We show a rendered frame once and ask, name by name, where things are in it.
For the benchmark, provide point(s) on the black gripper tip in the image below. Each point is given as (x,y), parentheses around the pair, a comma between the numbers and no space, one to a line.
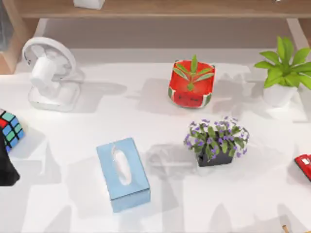
(6,167)

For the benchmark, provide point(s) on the small wooden stick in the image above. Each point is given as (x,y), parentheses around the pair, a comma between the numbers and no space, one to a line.
(284,228)

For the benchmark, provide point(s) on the green plant in white pot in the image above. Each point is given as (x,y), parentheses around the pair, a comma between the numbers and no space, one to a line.
(283,72)

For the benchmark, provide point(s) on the red watermelon plant pot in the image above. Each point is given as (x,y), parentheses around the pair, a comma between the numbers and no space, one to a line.
(192,85)

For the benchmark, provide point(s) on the purple flowers in black pot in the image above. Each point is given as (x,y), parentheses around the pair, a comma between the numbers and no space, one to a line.
(216,143)

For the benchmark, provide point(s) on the colourful puzzle cube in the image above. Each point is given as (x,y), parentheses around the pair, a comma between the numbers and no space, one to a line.
(11,128)

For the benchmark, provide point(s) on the wooden shelf unit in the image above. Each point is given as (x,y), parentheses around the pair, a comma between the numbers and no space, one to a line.
(155,11)

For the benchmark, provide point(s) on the white desk fan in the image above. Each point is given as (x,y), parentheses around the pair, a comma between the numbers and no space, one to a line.
(46,72)

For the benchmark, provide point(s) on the white box on shelf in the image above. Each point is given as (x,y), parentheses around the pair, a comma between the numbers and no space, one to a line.
(88,3)

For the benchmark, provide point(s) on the red flat object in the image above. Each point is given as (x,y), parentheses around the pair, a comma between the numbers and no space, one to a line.
(305,165)

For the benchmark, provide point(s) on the light blue tissue box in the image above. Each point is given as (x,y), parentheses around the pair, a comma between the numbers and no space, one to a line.
(124,170)

